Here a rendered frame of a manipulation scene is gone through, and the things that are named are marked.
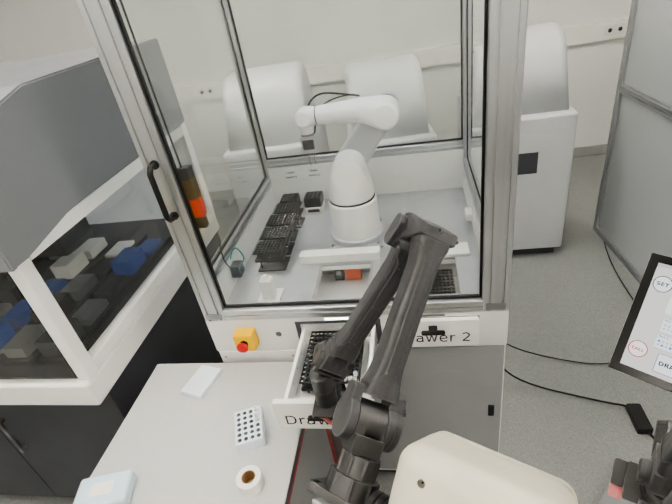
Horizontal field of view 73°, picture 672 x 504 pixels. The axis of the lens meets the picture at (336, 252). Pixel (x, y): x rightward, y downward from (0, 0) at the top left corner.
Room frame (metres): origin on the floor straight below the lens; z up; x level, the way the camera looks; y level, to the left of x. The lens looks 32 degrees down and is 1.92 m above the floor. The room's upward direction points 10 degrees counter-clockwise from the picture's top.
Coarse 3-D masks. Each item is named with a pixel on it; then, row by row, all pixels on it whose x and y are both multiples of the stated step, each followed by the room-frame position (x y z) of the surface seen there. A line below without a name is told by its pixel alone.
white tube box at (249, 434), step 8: (248, 408) 0.98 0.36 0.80; (240, 416) 0.96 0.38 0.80; (248, 416) 0.95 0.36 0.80; (240, 424) 0.93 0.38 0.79; (248, 424) 0.92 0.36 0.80; (256, 424) 0.92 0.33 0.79; (240, 432) 0.90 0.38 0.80; (248, 432) 0.89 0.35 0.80; (256, 432) 0.89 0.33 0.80; (264, 432) 0.90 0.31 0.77; (240, 440) 0.88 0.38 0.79; (248, 440) 0.86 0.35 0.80; (256, 440) 0.86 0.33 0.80; (264, 440) 0.86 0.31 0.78; (240, 448) 0.85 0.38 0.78; (248, 448) 0.86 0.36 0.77
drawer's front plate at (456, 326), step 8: (424, 320) 1.09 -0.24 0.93; (432, 320) 1.08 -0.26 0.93; (440, 320) 1.08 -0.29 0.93; (448, 320) 1.07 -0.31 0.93; (456, 320) 1.07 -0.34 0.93; (464, 320) 1.06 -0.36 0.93; (472, 320) 1.05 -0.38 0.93; (424, 328) 1.09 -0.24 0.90; (440, 328) 1.08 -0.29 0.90; (448, 328) 1.07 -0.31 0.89; (456, 328) 1.07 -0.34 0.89; (464, 328) 1.06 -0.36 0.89; (472, 328) 1.05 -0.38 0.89; (416, 336) 1.09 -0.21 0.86; (424, 336) 1.09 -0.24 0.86; (448, 336) 1.07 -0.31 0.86; (456, 336) 1.07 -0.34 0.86; (464, 336) 1.06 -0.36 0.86; (472, 336) 1.05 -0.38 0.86; (416, 344) 1.09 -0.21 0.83; (424, 344) 1.09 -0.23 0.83; (432, 344) 1.08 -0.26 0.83; (440, 344) 1.08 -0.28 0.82; (448, 344) 1.07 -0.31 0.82; (456, 344) 1.07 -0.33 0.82; (464, 344) 1.06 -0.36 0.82; (472, 344) 1.05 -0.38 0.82
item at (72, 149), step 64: (0, 64) 2.38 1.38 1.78; (64, 64) 1.78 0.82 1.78; (0, 128) 1.29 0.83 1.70; (64, 128) 1.51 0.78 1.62; (0, 192) 1.19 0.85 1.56; (64, 192) 1.39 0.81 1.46; (0, 256) 1.10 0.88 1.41; (64, 320) 1.16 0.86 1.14; (128, 320) 1.38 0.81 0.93; (192, 320) 1.76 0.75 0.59; (0, 384) 1.19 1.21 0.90; (64, 384) 1.13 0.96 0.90; (128, 384) 1.26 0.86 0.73; (0, 448) 1.32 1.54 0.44; (64, 448) 1.25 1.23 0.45
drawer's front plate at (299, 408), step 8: (280, 400) 0.88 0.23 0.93; (288, 400) 0.87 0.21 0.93; (296, 400) 0.86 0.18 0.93; (304, 400) 0.86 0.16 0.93; (312, 400) 0.85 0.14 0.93; (280, 408) 0.87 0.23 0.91; (288, 408) 0.86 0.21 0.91; (296, 408) 0.86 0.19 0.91; (304, 408) 0.85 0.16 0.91; (312, 408) 0.85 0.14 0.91; (280, 416) 0.87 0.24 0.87; (296, 416) 0.86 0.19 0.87; (304, 416) 0.85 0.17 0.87; (280, 424) 0.87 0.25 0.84; (288, 424) 0.86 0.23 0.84; (296, 424) 0.86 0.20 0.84; (304, 424) 0.85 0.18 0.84; (312, 424) 0.85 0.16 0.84; (320, 424) 0.84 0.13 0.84
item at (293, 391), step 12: (312, 324) 1.21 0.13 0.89; (324, 324) 1.20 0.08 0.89; (336, 324) 1.19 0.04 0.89; (300, 336) 1.16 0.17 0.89; (372, 336) 1.10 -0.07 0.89; (300, 348) 1.10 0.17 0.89; (372, 348) 1.04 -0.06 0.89; (300, 360) 1.08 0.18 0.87; (300, 372) 1.05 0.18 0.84; (288, 384) 0.96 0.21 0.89; (300, 384) 1.01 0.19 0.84; (288, 396) 0.92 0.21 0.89; (300, 396) 0.96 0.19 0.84; (312, 396) 0.95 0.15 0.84; (372, 396) 0.89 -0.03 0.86
